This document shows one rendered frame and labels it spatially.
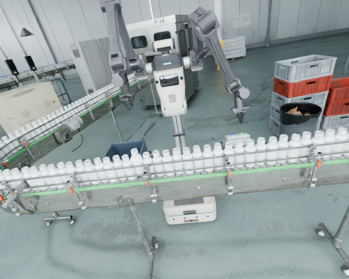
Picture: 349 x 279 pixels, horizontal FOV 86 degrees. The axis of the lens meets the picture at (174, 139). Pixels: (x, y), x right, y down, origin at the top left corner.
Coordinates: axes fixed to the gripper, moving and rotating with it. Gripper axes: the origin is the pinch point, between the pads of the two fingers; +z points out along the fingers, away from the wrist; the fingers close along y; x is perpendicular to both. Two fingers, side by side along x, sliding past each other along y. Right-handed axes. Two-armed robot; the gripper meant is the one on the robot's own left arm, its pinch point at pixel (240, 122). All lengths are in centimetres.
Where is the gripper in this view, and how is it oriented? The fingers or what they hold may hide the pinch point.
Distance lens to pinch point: 127.0
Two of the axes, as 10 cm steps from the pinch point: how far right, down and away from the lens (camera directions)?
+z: 1.4, 9.7, 1.7
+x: 0.7, -1.8, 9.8
